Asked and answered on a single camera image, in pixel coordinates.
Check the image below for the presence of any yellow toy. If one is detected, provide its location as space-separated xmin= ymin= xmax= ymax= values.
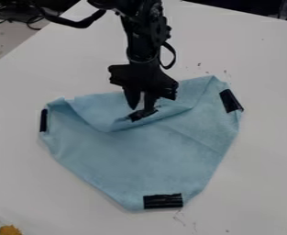
xmin=0 ymin=224 xmax=25 ymax=235

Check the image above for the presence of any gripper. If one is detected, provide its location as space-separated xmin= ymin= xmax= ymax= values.
xmin=105 ymin=62 xmax=181 ymax=113

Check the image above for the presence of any light blue cloth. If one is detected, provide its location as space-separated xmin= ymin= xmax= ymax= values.
xmin=38 ymin=74 xmax=247 ymax=211

